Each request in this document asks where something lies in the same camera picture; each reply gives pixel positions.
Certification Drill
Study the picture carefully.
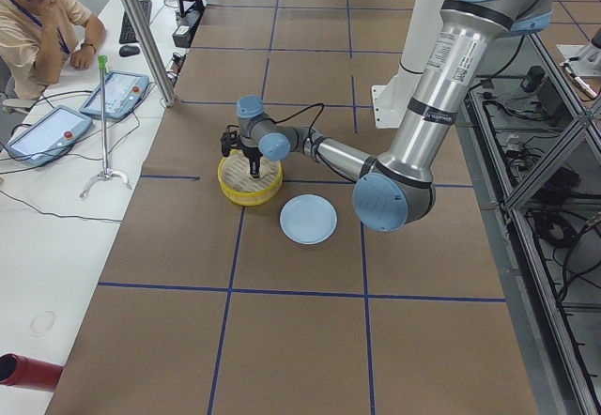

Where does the teach pendant tablet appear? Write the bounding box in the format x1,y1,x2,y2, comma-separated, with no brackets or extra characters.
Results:
79,71,149,120
6,105,92,166

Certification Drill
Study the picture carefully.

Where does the black computer mouse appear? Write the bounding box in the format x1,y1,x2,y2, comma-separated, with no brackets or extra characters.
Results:
118,44,140,57

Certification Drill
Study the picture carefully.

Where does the black keyboard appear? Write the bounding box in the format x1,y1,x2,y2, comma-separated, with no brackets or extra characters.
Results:
118,0,153,45

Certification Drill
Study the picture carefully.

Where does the red cylinder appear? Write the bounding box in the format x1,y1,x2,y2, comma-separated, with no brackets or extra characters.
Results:
1,353,63,392

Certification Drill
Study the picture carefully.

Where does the near teach pendant tablet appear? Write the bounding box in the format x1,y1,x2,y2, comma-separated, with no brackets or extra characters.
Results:
6,105,92,166

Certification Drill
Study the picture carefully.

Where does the metal stand green top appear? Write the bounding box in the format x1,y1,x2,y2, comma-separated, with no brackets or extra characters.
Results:
79,54,132,200

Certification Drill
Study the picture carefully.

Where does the aluminium frame post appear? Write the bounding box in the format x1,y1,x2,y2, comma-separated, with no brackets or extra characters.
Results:
121,0,176,107

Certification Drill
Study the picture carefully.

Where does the black power box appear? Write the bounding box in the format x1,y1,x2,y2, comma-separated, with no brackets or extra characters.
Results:
172,9,201,49

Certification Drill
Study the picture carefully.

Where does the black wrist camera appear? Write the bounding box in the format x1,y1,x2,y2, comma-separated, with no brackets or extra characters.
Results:
221,125,240,158

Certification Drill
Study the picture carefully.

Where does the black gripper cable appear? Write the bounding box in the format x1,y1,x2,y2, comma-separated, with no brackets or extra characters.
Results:
265,101,326,139

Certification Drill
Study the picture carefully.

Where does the aluminium frame rack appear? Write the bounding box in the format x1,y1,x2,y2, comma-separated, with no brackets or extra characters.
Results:
460,23,600,414

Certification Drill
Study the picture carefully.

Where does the seated person beige shirt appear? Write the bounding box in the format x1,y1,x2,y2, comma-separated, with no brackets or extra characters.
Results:
1,0,106,100

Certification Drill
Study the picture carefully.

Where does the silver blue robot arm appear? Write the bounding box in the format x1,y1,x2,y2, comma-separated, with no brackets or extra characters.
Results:
222,0,552,232

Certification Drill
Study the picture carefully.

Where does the yellow plastic steamer basket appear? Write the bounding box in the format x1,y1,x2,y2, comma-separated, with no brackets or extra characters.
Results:
217,151,283,207

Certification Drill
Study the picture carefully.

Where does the light blue plate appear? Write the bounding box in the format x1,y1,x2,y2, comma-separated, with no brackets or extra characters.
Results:
280,194,337,245

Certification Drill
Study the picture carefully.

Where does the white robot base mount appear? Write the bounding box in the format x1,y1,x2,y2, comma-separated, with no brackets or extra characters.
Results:
372,0,444,129

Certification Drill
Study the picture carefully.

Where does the far teach pendant tablet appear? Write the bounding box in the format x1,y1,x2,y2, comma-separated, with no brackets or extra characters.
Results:
79,71,149,120

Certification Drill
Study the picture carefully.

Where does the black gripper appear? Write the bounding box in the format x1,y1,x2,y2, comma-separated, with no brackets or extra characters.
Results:
242,146,261,178

